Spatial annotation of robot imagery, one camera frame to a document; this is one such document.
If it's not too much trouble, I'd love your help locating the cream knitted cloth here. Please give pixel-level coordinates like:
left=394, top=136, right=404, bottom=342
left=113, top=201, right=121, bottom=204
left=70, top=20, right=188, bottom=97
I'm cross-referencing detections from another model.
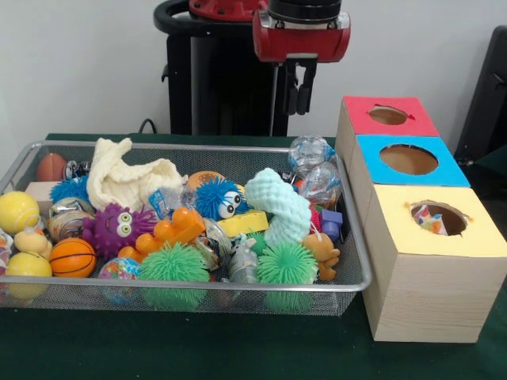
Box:
left=86, top=137, right=185, bottom=213

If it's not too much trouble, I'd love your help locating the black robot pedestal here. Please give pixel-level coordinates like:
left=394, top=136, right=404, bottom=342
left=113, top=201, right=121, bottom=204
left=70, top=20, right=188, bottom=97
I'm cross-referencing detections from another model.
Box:
left=154, top=0, right=318, bottom=137

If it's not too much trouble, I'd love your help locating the wire mesh bin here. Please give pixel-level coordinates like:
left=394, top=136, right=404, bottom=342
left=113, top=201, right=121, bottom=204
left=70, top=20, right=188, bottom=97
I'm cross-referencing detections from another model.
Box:
left=0, top=141, right=373, bottom=316

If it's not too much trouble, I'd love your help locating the blue spiky ball with eyes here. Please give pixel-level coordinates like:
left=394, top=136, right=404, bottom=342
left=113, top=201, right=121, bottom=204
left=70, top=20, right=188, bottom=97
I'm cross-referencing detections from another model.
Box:
left=195, top=177, right=248, bottom=222

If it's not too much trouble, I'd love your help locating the yellow ball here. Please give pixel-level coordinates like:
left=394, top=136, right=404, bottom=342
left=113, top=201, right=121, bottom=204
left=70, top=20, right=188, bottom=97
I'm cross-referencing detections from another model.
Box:
left=0, top=191, right=41, bottom=234
left=6, top=253, right=53, bottom=300

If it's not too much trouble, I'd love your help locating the dark green table cloth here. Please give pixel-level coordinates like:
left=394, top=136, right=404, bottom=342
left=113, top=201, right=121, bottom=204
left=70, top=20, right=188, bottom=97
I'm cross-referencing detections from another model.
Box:
left=0, top=133, right=507, bottom=380

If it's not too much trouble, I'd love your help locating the green spiky ball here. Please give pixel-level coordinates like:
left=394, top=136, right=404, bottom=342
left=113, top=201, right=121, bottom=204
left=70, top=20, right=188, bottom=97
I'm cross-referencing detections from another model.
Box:
left=140, top=242, right=212, bottom=311
left=256, top=241, right=319, bottom=312

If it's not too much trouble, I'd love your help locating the purple furry monster toy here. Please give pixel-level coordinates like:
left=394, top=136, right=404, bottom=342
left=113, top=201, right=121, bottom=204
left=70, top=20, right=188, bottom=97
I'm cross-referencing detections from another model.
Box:
left=82, top=203, right=157, bottom=260

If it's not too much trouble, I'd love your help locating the orange toy basketball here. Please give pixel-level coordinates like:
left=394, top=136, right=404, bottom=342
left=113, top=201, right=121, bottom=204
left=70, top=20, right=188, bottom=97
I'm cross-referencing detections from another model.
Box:
left=49, top=237, right=97, bottom=278

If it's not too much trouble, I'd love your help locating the black monitor panel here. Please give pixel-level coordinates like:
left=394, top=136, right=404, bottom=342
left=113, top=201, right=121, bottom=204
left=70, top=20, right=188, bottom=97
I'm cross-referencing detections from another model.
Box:
left=456, top=26, right=507, bottom=163

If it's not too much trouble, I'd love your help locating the orange plastic toy block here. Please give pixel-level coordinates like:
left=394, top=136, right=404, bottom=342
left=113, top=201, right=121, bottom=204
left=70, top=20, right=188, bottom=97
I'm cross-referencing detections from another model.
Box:
left=119, top=206, right=208, bottom=264

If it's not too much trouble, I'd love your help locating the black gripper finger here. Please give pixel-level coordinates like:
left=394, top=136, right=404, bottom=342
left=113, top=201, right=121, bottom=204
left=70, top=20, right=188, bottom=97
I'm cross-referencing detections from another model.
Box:
left=298, top=60, right=318, bottom=115
left=283, top=62, right=300, bottom=116

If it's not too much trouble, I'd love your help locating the wooden box with three holes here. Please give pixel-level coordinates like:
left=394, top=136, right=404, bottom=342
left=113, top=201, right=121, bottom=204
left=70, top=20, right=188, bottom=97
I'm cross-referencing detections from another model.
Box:
left=336, top=96, right=507, bottom=343

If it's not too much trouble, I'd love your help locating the mint green foam cloth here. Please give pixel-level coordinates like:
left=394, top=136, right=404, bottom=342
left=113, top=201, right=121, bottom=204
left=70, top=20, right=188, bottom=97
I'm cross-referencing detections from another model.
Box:
left=244, top=167, right=312, bottom=247

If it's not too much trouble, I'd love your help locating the white cloth with big dots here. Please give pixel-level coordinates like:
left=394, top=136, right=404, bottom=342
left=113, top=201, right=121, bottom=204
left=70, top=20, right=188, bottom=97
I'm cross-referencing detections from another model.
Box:
left=413, top=204, right=449, bottom=236

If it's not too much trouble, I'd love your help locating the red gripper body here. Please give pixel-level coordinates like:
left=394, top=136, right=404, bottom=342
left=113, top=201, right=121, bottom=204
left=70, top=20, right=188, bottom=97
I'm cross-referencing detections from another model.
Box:
left=253, top=11, right=351, bottom=64

